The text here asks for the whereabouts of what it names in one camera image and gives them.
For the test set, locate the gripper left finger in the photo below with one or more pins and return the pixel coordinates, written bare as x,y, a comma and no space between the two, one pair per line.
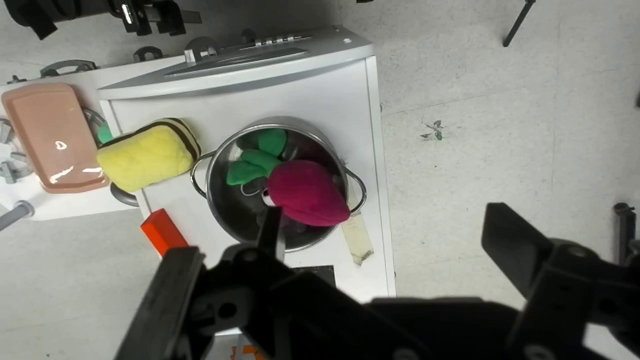
180,300

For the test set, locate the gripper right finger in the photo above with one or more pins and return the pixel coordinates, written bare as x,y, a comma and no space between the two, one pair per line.
570,280

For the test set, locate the steel pot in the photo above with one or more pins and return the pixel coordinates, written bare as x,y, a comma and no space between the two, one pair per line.
235,210

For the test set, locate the toy kitchen sink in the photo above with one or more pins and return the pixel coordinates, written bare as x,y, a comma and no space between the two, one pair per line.
122,196

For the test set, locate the purple radish plushy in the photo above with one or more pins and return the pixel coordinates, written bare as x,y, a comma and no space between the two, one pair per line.
305,192

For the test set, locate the orange block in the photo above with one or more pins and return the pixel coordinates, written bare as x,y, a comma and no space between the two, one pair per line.
162,232

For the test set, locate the yellow plush sponge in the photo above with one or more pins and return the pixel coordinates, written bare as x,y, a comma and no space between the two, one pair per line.
145,157

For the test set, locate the small green toy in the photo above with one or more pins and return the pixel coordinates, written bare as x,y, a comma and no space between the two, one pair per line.
104,134

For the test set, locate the grey toy tap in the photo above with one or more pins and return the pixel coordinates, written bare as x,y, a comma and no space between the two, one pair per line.
15,214

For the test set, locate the strip of clear tape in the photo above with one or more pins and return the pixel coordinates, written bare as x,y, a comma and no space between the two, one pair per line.
357,240

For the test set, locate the pink plastic tray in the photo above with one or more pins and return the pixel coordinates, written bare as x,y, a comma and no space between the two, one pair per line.
50,135

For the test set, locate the grey toy burner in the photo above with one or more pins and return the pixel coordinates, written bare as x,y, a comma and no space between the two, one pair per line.
9,170

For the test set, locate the white toy kitchen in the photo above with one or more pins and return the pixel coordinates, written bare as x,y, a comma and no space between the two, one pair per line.
310,100

